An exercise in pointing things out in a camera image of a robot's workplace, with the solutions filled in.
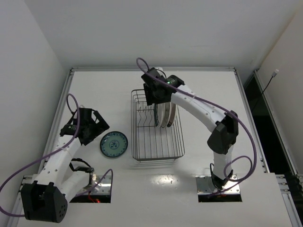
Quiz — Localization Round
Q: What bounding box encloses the white plate with flower motif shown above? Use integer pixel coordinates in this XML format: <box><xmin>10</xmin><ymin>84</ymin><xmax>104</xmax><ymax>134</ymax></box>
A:
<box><xmin>157</xmin><ymin>102</ymin><xmax>170</xmax><ymax>128</ymax></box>

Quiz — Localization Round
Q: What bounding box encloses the green red rimmed plate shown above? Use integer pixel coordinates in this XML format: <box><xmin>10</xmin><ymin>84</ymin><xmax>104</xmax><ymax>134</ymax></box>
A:
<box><xmin>153</xmin><ymin>104</ymin><xmax>159</xmax><ymax>127</ymax></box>
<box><xmin>166</xmin><ymin>103</ymin><xmax>177</xmax><ymax>127</ymax></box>

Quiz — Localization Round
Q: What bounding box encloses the blue patterned small plate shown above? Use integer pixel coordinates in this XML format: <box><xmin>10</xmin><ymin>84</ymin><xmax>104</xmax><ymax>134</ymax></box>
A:
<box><xmin>99</xmin><ymin>131</ymin><xmax>128</xmax><ymax>158</ymax></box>

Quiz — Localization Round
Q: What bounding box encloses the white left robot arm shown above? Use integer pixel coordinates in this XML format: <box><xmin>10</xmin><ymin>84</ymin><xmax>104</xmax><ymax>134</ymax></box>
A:
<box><xmin>21</xmin><ymin>108</ymin><xmax>109</xmax><ymax>223</ymax></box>

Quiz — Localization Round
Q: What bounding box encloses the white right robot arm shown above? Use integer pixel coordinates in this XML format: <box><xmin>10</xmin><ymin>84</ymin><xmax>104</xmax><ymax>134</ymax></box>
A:
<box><xmin>141</xmin><ymin>68</ymin><xmax>239</xmax><ymax>190</ymax></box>

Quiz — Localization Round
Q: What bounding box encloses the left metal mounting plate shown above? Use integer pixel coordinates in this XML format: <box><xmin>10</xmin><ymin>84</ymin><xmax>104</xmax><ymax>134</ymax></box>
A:
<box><xmin>79</xmin><ymin>174</ymin><xmax>111</xmax><ymax>195</ymax></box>

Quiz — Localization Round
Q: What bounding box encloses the metal mounting plate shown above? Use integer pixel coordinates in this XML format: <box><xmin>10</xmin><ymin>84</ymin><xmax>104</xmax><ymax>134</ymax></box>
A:
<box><xmin>196</xmin><ymin>175</ymin><xmax>241</xmax><ymax>195</ymax></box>
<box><xmin>79</xmin><ymin>174</ymin><xmax>111</xmax><ymax>195</ymax></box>

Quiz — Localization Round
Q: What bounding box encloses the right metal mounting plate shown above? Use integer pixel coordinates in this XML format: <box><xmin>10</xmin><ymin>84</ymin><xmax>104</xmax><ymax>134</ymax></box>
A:
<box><xmin>196</xmin><ymin>175</ymin><xmax>241</xmax><ymax>195</ymax></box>

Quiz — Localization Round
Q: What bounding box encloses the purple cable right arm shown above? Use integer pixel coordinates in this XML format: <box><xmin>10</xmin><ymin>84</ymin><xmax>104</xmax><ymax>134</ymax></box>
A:
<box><xmin>136</xmin><ymin>57</ymin><xmax>258</xmax><ymax>198</ymax></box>

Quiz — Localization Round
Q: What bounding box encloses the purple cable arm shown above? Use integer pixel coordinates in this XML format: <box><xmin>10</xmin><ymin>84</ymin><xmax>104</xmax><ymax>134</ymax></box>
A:
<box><xmin>0</xmin><ymin>93</ymin><xmax>114</xmax><ymax>217</ymax></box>
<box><xmin>136</xmin><ymin>57</ymin><xmax>258</xmax><ymax>198</ymax></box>

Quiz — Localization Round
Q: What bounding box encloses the metal wire dish rack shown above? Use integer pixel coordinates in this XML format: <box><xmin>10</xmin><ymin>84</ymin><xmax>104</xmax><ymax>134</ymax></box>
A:
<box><xmin>131</xmin><ymin>89</ymin><xmax>185</xmax><ymax>161</ymax></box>

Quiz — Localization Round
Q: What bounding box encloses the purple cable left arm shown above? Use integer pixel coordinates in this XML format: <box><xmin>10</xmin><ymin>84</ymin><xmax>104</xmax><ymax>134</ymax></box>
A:
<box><xmin>0</xmin><ymin>93</ymin><xmax>114</xmax><ymax>217</ymax></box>

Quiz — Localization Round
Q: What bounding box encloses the black hanging usb cable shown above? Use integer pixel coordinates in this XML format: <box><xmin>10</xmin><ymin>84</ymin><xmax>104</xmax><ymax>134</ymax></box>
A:
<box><xmin>250</xmin><ymin>69</ymin><xmax>280</xmax><ymax>112</ymax></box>

